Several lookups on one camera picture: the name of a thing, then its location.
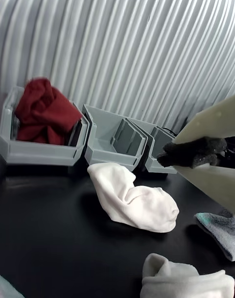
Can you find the cream gripper left finger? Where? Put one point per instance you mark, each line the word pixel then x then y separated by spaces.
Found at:
pixel 210 124

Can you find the cream gripper right finger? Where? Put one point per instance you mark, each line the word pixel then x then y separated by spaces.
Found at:
pixel 215 183

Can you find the grey and teal sock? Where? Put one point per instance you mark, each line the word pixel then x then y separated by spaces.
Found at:
pixel 220 229

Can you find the white folded sock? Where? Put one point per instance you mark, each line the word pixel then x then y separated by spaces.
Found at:
pixel 176 281

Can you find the grey plastic storage bin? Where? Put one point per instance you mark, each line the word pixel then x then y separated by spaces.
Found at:
pixel 156 163
pixel 41 153
pixel 105 146

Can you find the pale grey cloth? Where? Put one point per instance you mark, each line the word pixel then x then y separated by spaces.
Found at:
pixel 8 289

